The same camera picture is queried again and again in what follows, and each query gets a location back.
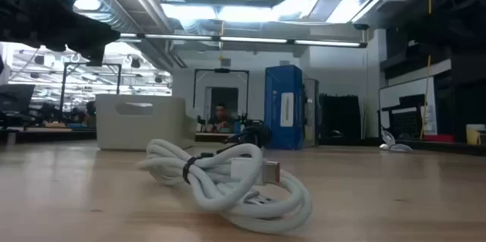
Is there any grey metal cabinet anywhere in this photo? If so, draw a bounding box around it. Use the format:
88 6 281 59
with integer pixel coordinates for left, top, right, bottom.
302 78 320 148

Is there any blue product box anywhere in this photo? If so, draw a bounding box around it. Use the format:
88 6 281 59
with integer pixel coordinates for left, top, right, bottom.
264 64 305 151

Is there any person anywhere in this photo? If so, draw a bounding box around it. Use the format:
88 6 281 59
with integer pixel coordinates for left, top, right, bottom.
207 102 236 134

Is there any white bundled USB cable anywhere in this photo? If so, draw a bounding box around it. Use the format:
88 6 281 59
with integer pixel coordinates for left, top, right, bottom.
136 138 314 234

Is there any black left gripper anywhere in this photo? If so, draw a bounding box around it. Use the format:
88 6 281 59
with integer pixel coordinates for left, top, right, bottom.
56 14 122 67

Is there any red flat item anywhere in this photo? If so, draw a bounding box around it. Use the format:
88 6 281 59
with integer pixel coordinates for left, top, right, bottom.
422 133 456 144

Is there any yellow cup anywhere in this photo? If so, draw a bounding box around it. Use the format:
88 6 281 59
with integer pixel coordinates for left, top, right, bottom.
465 123 486 146

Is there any white board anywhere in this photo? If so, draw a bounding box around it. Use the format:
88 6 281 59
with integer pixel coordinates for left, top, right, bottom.
378 76 437 137

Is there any grey plastic bin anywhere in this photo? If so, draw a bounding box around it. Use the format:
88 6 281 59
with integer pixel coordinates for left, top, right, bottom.
95 93 199 151

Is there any black cabinet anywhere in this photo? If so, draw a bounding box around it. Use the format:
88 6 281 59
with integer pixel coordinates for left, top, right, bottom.
318 94 362 145

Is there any black computer monitor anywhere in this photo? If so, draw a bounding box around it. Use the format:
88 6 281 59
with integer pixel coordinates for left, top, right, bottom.
0 83 36 116

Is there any small white crumpled item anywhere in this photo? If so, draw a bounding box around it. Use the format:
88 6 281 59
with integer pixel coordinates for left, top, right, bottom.
379 127 414 154

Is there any black bundled USB cable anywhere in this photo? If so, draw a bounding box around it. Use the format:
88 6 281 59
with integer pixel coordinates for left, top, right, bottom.
222 123 273 150

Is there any long ceiling light bar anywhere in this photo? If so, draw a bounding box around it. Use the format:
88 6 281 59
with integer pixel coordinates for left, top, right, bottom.
116 32 368 49

